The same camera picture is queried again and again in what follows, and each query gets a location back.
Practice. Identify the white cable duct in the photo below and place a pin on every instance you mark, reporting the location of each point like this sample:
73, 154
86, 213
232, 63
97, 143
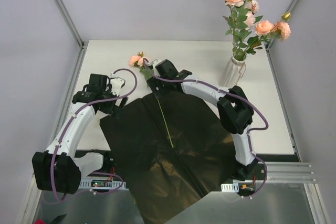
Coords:
236, 187
100, 183

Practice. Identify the black wrapping paper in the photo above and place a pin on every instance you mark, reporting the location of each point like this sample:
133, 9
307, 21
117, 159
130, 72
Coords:
171, 152

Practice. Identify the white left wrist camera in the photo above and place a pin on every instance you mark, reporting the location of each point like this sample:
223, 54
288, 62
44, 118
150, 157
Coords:
117, 83

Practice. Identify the left aluminium frame post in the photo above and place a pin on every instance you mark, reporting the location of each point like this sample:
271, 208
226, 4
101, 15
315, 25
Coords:
70, 23

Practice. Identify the pink rose bouquet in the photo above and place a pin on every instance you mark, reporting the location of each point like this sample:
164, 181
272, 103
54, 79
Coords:
137, 61

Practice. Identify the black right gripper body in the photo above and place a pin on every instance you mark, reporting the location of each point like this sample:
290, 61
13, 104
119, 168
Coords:
154, 82

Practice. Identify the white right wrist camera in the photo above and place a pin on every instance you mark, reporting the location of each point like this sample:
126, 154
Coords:
151, 64

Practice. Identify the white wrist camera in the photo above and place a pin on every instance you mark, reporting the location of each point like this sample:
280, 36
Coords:
117, 83
151, 64

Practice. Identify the white ribbed ceramic vase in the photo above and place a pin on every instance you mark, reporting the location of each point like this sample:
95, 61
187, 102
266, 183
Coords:
232, 73

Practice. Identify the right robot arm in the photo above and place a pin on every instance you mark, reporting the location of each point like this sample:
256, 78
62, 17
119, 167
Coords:
234, 112

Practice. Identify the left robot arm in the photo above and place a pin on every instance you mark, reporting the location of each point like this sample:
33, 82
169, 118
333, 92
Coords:
57, 169

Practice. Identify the pale pink rose stem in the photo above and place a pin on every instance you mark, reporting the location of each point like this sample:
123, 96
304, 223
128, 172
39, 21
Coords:
246, 18

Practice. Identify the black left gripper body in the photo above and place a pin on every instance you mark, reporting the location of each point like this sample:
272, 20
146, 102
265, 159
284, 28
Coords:
115, 104

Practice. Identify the left white cable duct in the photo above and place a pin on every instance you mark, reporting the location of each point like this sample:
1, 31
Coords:
100, 183

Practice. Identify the aluminium rail right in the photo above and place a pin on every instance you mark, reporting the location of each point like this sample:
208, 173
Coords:
288, 172

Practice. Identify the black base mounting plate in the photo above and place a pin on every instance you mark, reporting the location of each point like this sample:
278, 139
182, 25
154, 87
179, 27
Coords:
108, 170

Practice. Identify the right white cable duct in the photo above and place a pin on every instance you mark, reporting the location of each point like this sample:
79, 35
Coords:
236, 187

